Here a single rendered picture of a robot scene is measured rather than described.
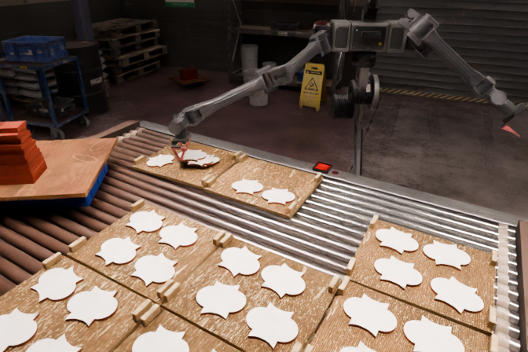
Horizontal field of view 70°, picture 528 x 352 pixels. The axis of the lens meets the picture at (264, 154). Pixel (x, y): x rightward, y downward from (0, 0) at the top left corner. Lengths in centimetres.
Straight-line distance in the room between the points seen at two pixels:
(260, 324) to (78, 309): 50
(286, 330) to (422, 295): 42
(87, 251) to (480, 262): 129
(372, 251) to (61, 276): 99
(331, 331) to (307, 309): 9
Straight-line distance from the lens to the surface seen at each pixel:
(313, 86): 526
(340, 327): 113
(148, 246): 139
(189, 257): 132
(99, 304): 123
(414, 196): 176
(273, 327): 110
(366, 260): 133
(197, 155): 185
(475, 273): 142
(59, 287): 133
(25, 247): 159
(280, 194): 158
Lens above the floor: 180
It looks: 27 degrees down
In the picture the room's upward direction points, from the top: straight up
